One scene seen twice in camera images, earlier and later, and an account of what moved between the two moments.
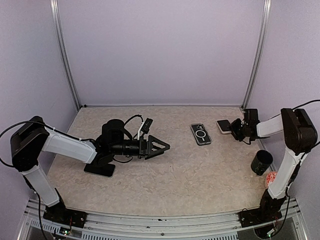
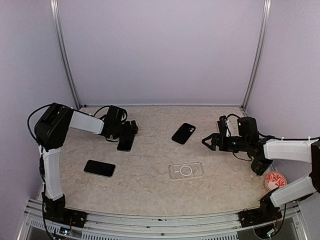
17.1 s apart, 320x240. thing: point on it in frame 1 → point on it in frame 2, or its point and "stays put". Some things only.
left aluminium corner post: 54,4 stays put
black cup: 261,161 stays put
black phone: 107,170 stays put
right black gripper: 233,127 → 222,147
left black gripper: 145,150 → 128,132
